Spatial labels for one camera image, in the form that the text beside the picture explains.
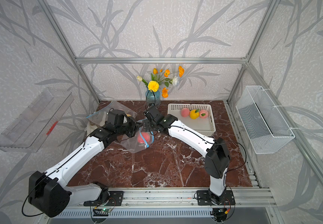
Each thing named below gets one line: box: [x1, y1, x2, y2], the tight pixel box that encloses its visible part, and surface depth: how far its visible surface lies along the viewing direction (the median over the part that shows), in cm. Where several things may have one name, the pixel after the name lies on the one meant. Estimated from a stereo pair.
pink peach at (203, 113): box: [199, 109, 209, 119], surface depth 107 cm
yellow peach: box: [189, 109, 200, 120], surface depth 107 cm
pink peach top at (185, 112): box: [180, 107, 190, 118], surface depth 110 cm
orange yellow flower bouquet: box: [136, 65, 185, 98], surface depth 99 cm
